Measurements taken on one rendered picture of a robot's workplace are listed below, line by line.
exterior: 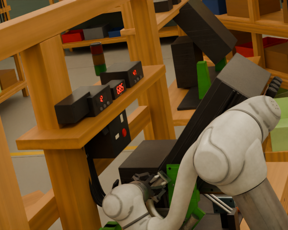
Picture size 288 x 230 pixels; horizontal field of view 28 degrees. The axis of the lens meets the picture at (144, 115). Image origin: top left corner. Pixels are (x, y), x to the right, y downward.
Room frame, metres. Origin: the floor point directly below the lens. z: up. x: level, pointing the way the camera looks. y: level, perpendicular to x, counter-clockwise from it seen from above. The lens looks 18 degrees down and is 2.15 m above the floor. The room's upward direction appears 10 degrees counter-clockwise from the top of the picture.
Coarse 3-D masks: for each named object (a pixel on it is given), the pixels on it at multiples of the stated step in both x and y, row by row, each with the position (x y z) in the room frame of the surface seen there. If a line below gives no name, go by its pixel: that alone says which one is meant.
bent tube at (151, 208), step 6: (162, 174) 2.04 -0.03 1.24; (156, 180) 2.03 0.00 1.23; (162, 180) 2.02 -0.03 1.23; (168, 180) 2.01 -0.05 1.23; (150, 186) 2.04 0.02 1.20; (150, 204) 2.02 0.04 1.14; (150, 210) 2.01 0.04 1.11; (156, 210) 2.02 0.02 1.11; (156, 216) 2.00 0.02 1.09; (162, 216) 2.00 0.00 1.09
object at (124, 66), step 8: (112, 64) 2.46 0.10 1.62; (120, 64) 2.43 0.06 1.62; (128, 64) 2.40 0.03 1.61; (136, 64) 2.38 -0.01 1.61; (104, 72) 2.34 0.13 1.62; (112, 72) 2.32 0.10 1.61; (120, 72) 2.30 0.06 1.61; (128, 72) 2.30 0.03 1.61; (136, 72) 2.37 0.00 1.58; (104, 80) 2.33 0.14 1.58; (128, 80) 2.29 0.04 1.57; (136, 80) 2.35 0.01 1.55; (80, 88) 2.14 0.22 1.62; (88, 88) 2.12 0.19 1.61; (96, 88) 2.10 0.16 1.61; (104, 88) 2.08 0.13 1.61; (96, 96) 2.01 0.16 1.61; (104, 96) 2.07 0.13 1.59; (88, 104) 1.99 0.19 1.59; (96, 104) 2.00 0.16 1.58; (104, 104) 2.05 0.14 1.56; (96, 112) 1.99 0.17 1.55
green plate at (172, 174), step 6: (168, 168) 2.05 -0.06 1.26; (174, 168) 2.04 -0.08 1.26; (168, 174) 2.05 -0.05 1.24; (174, 174) 2.04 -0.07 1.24; (174, 180) 2.03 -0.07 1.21; (168, 186) 2.04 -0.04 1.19; (174, 186) 2.03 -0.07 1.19; (168, 192) 2.03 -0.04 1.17; (198, 192) 2.05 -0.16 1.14; (192, 198) 1.99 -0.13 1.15; (198, 198) 2.04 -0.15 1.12; (192, 204) 1.98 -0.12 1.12; (192, 210) 1.98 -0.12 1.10; (186, 216) 1.98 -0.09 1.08
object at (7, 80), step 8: (0, 0) 8.49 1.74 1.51; (0, 8) 8.46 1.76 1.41; (8, 8) 8.64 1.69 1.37; (0, 16) 8.39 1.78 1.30; (8, 16) 8.67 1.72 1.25; (16, 56) 8.65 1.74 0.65; (16, 64) 8.66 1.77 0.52; (0, 72) 8.51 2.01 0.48; (8, 72) 8.45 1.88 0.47; (0, 80) 8.24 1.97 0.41; (8, 80) 8.40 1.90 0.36; (16, 80) 8.59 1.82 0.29; (24, 80) 8.68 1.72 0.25; (0, 88) 8.13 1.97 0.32; (8, 88) 8.29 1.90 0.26; (16, 88) 8.34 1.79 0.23; (24, 88) 8.65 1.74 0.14; (0, 96) 8.80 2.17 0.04; (8, 96) 8.09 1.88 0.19; (24, 96) 8.66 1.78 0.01
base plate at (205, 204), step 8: (200, 200) 2.44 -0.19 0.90; (208, 200) 2.42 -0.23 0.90; (200, 208) 2.36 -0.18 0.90; (208, 208) 2.35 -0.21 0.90; (208, 216) 2.27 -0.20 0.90; (216, 216) 2.26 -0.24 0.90; (240, 216) 2.22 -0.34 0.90; (200, 224) 2.22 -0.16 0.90; (208, 224) 2.20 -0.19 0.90; (216, 224) 2.19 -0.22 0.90
